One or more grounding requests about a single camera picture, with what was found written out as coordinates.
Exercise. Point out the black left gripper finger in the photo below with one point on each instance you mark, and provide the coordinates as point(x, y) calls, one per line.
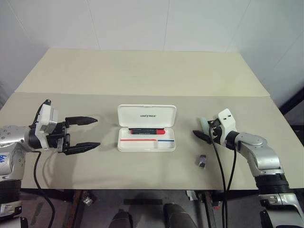
point(82, 147)
point(80, 120)

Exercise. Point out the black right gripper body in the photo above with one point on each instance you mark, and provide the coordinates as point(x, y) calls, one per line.
point(216, 133)

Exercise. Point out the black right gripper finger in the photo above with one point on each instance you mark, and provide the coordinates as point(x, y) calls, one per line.
point(202, 135)

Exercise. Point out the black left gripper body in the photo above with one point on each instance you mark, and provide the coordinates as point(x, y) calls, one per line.
point(59, 136)

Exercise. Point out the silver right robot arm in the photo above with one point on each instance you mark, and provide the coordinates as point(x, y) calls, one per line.
point(261, 154)

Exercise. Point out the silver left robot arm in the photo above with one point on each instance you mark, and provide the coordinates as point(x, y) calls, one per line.
point(12, 139)

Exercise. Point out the red and black marker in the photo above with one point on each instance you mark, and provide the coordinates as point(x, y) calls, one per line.
point(147, 131)

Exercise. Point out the white open pencil case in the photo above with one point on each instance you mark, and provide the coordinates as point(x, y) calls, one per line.
point(146, 131)

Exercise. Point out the small dark purple object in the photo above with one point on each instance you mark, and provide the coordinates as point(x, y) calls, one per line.
point(202, 162)

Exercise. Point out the shiny metal clamp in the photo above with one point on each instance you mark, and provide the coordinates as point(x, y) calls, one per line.
point(87, 200)

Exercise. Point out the rusty table leg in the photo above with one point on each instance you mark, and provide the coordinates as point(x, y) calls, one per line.
point(76, 209)
point(209, 209)

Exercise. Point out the small dark rounded shape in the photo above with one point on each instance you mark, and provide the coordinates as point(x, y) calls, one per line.
point(122, 219)

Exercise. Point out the large dark rounded shape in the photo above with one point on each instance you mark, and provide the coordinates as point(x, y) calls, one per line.
point(178, 216)

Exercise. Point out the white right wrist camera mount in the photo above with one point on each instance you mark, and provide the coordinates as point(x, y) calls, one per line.
point(228, 121)

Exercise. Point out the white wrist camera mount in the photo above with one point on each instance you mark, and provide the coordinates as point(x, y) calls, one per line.
point(45, 116)
point(228, 121)

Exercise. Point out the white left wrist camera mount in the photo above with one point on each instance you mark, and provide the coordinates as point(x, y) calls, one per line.
point(45, 116)

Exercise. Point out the black stand frame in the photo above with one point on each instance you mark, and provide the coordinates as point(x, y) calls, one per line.
point(293, 107)

